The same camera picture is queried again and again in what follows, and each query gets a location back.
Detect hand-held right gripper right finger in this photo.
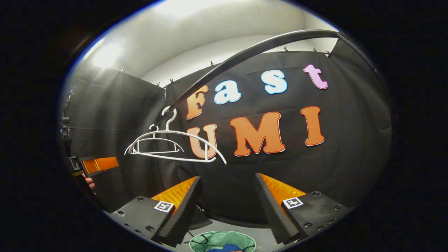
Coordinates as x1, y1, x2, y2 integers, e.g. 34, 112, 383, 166
254, 173, 355, 245

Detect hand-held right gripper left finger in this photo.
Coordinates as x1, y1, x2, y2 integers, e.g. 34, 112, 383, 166
110, 176, 203, 245

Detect green mesh laundry hamper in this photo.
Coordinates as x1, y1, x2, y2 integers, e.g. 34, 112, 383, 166
189, 230, 257, 252

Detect blue corduroy jacket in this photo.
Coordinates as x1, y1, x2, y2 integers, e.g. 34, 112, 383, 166
206, 243, 245, 252

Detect white plastic hanger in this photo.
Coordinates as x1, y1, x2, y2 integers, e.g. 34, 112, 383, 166
124, 106, 228, 166
132, 124, 185, 155

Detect dark stand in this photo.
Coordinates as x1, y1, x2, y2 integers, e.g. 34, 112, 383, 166
60, 88, 74, 140

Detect plain black backdrop cloth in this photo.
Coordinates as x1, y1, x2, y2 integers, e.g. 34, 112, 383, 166
61, 68, 168, 212
329, 33, 393, 210

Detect black clothes rail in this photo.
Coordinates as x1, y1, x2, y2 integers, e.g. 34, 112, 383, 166
154, 29, 378, 128

